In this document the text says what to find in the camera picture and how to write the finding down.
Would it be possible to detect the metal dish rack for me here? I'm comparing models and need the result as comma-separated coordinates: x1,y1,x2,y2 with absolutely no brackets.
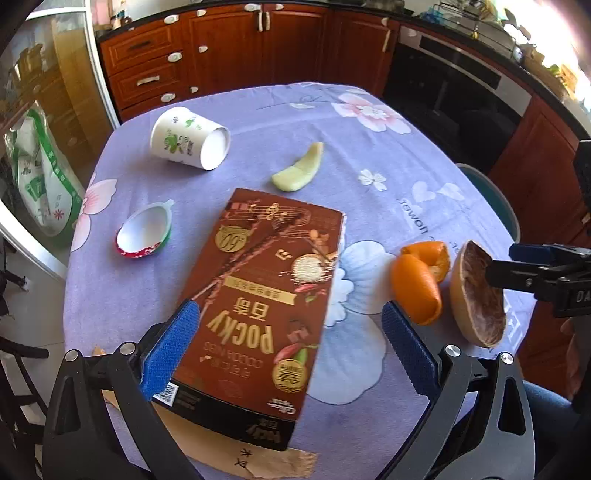
427,2,518,58

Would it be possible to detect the black built-in oven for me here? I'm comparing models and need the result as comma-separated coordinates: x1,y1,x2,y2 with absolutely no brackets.
383,25,532,176

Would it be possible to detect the orange peel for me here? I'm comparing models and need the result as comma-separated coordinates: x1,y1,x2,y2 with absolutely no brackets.
390,241,451,326

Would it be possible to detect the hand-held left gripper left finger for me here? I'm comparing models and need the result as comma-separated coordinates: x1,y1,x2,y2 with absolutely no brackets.
42,300,204,480

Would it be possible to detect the black kitchen countertop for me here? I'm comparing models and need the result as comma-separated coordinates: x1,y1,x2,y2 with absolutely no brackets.
95,0,591,139

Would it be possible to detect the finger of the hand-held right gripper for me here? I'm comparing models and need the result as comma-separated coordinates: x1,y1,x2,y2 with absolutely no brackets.
485,258,560,298
509,243,591,267

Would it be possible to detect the white green-print paper cup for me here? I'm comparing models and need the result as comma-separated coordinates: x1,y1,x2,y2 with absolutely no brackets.
150,106,231,171

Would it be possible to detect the wicker basket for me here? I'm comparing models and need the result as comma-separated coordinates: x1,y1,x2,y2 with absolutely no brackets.
526,46,578,95

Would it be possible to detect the person's blue trouser leg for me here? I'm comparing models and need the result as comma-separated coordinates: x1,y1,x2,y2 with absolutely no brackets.
522,381,583,480

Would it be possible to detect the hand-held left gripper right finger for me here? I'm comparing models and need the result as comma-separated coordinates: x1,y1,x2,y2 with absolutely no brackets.
382,301,536,480

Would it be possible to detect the pale green melon slice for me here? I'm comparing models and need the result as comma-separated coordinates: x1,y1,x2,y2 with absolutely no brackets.
271,141,325,191

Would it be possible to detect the person's right hand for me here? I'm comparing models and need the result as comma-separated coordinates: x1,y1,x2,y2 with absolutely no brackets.
561,318,591,402

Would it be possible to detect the green and white bag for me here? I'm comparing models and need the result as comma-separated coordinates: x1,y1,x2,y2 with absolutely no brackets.
4,108,86,250

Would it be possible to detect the purple floral tablecloth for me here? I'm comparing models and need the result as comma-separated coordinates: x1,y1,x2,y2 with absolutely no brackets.
64,82,532,462

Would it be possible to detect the brown paper chopstick sleeve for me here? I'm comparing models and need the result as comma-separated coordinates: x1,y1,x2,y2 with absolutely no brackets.
159,406,319,479

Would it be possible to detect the teal trash bin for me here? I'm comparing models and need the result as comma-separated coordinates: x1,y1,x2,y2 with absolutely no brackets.
455,162,522,243

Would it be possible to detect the dark wooden chair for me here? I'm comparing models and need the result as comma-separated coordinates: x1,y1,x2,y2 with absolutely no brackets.
0,337,51,480

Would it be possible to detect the brown snack box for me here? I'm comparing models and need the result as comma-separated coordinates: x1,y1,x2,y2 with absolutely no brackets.
152,187,348,450

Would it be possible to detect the glass sliding door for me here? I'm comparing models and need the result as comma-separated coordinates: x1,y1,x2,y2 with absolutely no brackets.
0,9,121,282

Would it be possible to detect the red wooden door cabinet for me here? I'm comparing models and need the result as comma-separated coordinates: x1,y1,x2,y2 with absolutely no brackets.
487,97,591,384

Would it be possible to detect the brown fruit shell half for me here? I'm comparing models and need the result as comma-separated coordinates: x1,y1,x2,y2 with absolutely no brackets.
449,240,508,348

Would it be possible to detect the red wooden drawer cabinet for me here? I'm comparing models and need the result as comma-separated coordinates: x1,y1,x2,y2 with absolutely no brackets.
97,4,400,123

